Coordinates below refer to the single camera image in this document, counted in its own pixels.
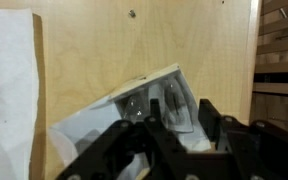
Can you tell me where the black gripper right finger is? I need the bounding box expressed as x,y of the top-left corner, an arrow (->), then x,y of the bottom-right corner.
198,99 -> 221,142

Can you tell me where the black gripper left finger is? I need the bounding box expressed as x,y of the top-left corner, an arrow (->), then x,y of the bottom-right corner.
150,99 -> 161,118

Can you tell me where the wooden chair near table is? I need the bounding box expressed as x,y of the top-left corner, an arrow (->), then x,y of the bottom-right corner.
250,0 -> 288,131

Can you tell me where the white paper napkin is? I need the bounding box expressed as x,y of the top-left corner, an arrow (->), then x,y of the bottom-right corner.
0,9 -> 39,180

